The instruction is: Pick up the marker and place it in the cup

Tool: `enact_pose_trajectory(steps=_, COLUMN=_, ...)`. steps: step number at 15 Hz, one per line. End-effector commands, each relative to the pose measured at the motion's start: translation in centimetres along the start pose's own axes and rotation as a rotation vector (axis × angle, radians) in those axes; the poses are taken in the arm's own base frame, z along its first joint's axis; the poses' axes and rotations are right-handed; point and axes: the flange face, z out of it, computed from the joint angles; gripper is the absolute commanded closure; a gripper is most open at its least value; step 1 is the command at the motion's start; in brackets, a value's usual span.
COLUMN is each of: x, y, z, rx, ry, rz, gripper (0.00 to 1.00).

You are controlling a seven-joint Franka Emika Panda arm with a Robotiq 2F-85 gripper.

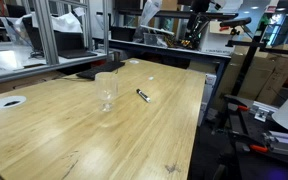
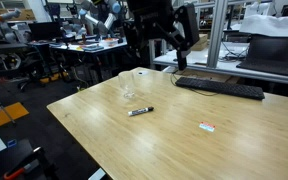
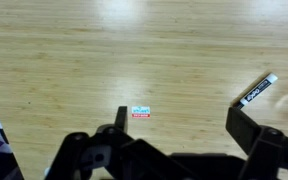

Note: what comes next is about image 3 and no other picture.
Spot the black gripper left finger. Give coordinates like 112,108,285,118
45,105,198,180

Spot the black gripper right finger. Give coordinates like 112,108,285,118
225,105,288,180

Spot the black Expo marker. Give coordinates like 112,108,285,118
235,72,279,110

